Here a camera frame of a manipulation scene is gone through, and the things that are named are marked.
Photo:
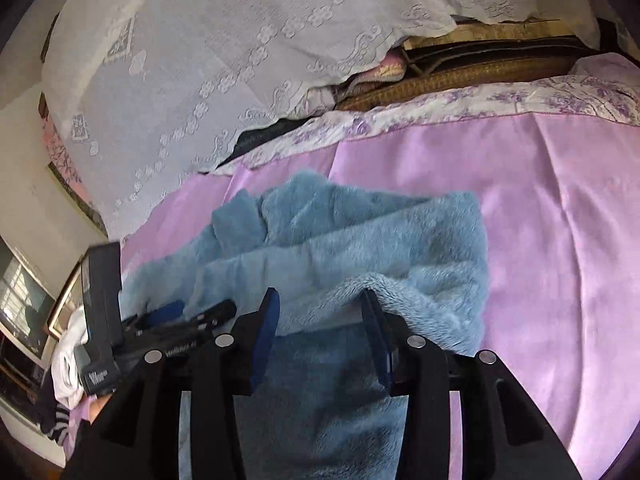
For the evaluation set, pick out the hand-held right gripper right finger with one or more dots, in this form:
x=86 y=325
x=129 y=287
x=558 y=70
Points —
x=376 y=345

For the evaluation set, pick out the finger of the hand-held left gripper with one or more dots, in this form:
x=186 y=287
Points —
x=167 y=310
x=212 y=312

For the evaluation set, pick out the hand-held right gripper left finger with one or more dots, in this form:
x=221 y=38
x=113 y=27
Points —
x=265 y=340

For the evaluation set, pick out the blue fleece garment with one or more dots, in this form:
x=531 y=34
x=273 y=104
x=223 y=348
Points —
x=360 y=240

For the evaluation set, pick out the wooden framed picture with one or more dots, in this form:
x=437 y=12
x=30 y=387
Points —
x=65 y=300

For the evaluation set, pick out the white crumpled cloth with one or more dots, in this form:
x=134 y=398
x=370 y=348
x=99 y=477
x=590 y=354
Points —
x=67 y=360

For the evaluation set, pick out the framed window picture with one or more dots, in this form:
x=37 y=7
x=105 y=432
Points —
x=22 y=300

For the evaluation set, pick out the striped sock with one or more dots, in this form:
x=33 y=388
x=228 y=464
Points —
x=57 y=422

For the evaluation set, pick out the pink floral cloth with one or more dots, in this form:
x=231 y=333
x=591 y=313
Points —
x=60 y=150

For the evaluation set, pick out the purple satin bed sheet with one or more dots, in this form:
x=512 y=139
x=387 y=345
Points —
x=550 y=235

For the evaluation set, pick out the white lace cover cloth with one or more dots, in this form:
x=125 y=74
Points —
x=200 y=60

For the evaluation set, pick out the woven bamboo mat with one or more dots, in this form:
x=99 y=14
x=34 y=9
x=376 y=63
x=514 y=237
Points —
x=475 y=77

